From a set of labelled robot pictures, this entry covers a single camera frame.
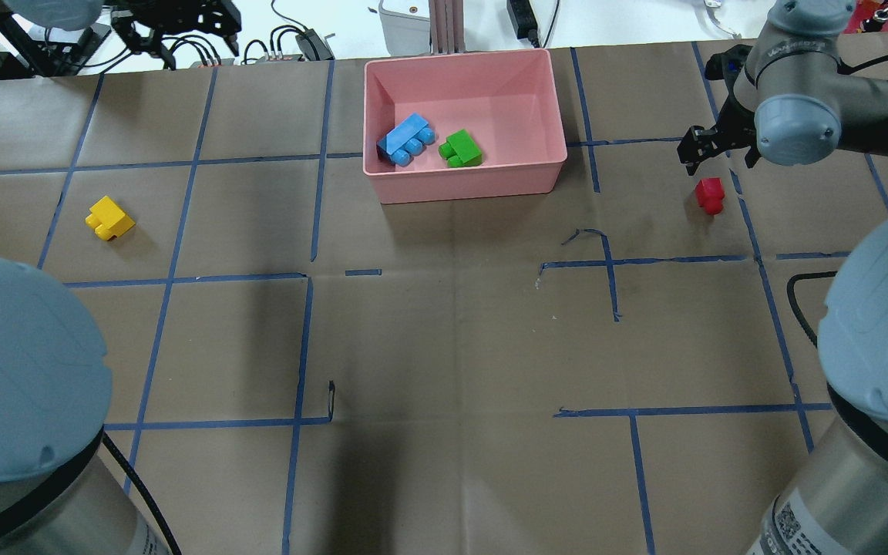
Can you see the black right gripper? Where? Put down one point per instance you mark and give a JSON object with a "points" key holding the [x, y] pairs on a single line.
{"points": [[738, 123]]}

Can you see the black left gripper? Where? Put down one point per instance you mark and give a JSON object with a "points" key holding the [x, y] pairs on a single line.
{"points": [[182, 13]]}

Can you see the green toy block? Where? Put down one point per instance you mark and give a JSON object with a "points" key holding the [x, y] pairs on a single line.
{"points": [[460, 150]]}

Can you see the blue toy block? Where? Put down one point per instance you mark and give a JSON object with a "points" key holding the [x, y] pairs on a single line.
{"points": [[407, 140]]}

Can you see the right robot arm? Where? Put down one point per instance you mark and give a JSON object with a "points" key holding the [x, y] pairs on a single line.
{"points": [[792, 101]]}

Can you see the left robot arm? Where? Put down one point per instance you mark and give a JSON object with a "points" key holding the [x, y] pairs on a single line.
{"points": [[65, 488]]}

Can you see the white device box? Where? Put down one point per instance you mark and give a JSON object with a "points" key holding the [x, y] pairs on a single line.
{"points": [[406, 27]]}

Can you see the pink plastic box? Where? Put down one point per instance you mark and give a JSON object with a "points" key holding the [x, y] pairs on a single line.
{"points": [[506, 100]]}

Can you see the red toy block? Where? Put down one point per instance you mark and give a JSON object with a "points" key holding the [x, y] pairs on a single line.
{"points": [[710, 195]]}

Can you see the yellow toy block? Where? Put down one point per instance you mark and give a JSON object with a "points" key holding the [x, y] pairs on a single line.
{"points": [[108, 220]]}

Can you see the black power adapter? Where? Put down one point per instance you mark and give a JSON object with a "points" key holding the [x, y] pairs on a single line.
{"points": [[524, 21]]}

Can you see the aluminium frame post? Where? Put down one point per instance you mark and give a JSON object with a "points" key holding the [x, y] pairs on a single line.
{"points": [[447, 33]]}

